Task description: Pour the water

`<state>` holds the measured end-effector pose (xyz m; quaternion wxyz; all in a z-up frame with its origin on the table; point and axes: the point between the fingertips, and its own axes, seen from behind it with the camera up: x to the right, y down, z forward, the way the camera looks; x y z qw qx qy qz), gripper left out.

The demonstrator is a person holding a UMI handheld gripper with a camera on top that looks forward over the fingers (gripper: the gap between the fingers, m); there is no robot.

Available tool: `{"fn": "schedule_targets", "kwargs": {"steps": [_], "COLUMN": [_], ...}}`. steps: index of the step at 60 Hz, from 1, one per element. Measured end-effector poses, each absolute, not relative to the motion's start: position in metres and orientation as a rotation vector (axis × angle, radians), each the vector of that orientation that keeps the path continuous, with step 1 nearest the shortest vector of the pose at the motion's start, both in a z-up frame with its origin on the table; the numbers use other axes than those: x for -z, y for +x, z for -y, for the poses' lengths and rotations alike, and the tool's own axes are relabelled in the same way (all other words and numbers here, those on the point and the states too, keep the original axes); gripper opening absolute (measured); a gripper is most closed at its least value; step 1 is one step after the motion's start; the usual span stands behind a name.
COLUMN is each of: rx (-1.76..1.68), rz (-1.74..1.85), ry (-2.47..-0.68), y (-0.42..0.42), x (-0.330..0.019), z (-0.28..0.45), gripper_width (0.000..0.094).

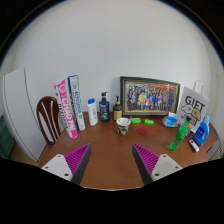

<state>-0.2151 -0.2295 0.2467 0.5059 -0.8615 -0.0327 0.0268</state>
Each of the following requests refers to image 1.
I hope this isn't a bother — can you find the patterned paper cup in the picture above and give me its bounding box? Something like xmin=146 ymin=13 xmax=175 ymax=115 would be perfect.
xmin=116 ymin=117 xmax=131 ymax=135

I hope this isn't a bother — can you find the dark blue pump bottle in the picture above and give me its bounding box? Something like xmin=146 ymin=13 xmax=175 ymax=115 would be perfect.
xmin=99 ymin=92 xmax=110 ymax=122

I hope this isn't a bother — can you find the framed group photo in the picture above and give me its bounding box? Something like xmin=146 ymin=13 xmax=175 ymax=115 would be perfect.
xmin=120 ymin=76 xmax=180 ymax=117

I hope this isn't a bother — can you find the brown wooden chair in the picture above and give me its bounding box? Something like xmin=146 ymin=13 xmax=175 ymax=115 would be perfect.
xmin=36 ymin=96 xmax=63 ymax=145

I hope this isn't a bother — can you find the white cabinet door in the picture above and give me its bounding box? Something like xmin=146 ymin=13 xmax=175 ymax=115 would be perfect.
xmin=3 ymin=68 xmax=46 ymax=162

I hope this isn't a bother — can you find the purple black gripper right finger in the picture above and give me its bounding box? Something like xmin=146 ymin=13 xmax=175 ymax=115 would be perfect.
xmin=132 ymin=143 xmax=182 ymax=185

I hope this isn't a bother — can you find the green packet right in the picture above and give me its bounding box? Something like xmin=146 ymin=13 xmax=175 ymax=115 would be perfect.
xmin=144 ymin=119 xmax=154 ymax=126

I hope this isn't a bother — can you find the green packet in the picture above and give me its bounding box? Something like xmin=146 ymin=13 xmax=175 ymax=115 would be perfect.
xmin=144 ymin=119 xmax=154 ymax=126
xmin=131 ymin=118 xmax=141 ymax=124

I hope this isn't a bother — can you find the white bottle blue cap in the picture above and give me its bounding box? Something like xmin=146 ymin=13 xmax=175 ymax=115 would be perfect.
xmin=88 ymin=98 xmax=98 ymax=126

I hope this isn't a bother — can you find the white gift paper bag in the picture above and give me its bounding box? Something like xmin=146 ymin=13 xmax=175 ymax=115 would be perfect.
xmin=177 ymin=80 xmax=209 ymax=125

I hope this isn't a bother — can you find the red round coaster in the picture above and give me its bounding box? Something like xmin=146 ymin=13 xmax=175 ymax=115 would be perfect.
xmin=137 ymin=127 xmax=148 ymax=135

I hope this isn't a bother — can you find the green packet left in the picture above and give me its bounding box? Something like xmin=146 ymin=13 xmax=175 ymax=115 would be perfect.
xmin=131 ymin=118 xmax=141 ymax=124

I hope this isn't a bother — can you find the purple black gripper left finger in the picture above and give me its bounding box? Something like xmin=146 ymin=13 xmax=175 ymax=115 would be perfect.
xmin=42 ymin=143 xmax=92 ymax=185

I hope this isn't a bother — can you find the amber pump bottle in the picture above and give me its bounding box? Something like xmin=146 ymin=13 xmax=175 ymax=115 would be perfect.
xmin=113 ymin=97 xmax=122 ymax=120

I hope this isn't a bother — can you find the green plastic soda bottle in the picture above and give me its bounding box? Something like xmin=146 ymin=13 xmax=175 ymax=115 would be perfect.
xmin=169 ymin=118 xmax=190 ymax=151

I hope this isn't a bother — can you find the small white remote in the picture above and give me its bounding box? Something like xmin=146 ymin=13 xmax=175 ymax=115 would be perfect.
xmin=189 ymin=140 xmax=200 ymax=152

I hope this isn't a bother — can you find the blue detergent bottle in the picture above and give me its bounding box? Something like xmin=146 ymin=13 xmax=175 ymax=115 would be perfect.
xmin=193 ymin=115 xmax=210 ymax=146

